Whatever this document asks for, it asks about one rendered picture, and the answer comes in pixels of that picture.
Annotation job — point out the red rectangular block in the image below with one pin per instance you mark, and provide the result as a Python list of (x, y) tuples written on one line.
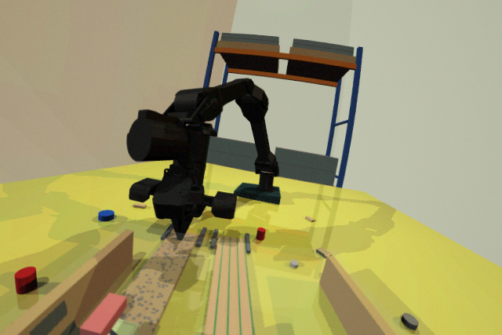
[(105, 316)]

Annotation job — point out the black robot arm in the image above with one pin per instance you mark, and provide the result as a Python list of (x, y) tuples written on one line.
[(159, 137)]

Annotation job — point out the red cylinder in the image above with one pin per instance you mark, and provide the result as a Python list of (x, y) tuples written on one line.
[(26, 280), (260, 234)]

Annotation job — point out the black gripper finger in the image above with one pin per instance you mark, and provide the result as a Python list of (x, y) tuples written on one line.
[(177, 224), (187, 222)]

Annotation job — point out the dark grey short cylinder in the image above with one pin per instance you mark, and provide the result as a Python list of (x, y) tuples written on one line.
[(409, 321)]

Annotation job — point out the blue short cylinder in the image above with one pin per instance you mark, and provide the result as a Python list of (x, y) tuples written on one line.
[(106, 215)]

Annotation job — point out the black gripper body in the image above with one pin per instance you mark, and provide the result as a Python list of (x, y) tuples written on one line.
[(223, 204)]

